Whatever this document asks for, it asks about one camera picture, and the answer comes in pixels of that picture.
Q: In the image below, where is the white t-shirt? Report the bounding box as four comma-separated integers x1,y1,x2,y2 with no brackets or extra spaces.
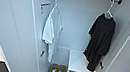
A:
38,2,68,64

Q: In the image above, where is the white hanger with black shirt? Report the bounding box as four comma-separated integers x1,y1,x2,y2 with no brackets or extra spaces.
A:
101,0,117,21

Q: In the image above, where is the orange white warning label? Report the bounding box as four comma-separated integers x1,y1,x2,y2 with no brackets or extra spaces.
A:
38,1,52,16

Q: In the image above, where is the black t-shirt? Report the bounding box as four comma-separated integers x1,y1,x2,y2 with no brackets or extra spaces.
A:
80,11,119,72

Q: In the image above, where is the white wardrobe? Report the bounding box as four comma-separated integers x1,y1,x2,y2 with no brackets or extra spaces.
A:
16,0,130,72

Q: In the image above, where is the white inner shelf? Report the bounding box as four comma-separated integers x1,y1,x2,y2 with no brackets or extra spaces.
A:
65,48,101,72

